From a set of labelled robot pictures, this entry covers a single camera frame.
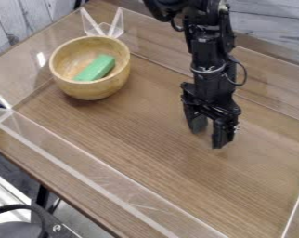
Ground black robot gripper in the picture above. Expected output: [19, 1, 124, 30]
[182, 60, 242, 149]

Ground green rectangular block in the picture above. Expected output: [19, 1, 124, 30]
[75, 54, 115, 82]

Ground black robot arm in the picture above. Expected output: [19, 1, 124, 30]
[143, 0, 242, 149]

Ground brown wooden bowl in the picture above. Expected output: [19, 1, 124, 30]
[50, 36, 132, 100]

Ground clear acrylic tray walls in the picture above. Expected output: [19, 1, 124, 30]
[0, 11, 299, 238]

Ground black table leg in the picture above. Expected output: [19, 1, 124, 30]
[36, 185, 50, 208]

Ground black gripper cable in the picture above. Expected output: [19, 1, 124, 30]
[222, 57, 249, 87]

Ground dark metal floor bracket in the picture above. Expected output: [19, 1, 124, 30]
[38, 206, 82, 238]

